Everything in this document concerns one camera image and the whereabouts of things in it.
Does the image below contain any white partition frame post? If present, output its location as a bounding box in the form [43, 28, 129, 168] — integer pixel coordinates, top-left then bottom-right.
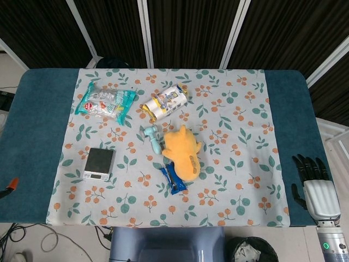
[137, 0, 155, 69]
[65, 0, 104, 68]
[305, 35, 349, 86]
[219, 0, 252, 69]
[0, 37, 31, 70]

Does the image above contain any black floor cable bundle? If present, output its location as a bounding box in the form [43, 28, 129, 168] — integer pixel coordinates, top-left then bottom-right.
[0, 222, 29, 262]

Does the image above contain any dark teal table cover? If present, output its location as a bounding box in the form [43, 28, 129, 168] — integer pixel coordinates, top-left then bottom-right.
[0, 68, 335, 228]

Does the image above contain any black trash bin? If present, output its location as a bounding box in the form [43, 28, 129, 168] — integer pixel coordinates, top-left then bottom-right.
[227, 236, 279, 262]

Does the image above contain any orange tipped clamp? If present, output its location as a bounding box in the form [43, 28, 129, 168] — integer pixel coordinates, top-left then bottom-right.
[0, 177, 20, 199]

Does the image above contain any floral print tablecloth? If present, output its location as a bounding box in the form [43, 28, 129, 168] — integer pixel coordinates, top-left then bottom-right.
[45, 68, 290, 228]

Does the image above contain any blue packaged snack bar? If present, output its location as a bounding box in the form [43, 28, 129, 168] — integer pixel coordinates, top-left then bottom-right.
[159, 161, 188, 196]

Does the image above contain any teal clear snack bag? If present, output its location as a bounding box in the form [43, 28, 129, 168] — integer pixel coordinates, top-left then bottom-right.
[74, 81, 137, 126]

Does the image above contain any orange plush toy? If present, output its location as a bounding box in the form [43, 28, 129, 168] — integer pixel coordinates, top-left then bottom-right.
[161, 124, 203, 182]

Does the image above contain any black chair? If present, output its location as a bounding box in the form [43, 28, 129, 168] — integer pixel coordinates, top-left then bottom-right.
[96, 56, 132, 69]

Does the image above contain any light blue toy hammer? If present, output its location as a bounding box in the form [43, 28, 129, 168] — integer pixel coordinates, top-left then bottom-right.
[143, 126, 164, 156]

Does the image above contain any white floor cable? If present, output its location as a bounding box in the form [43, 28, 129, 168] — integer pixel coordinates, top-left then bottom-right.
[40, 227, 59, 252]

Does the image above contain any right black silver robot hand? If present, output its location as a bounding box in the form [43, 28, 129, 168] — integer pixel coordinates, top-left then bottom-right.
[291, 154, 342, 221]

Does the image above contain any small digital scale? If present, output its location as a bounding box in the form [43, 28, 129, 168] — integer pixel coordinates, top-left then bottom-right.
[82, 147, 115, 181]

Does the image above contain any yellow white snack pack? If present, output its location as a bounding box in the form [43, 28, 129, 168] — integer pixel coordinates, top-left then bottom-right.
[142, 83, 190, 123]

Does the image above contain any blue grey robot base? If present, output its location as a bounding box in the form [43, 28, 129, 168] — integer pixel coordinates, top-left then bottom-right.
[109, 226, 226, 262]

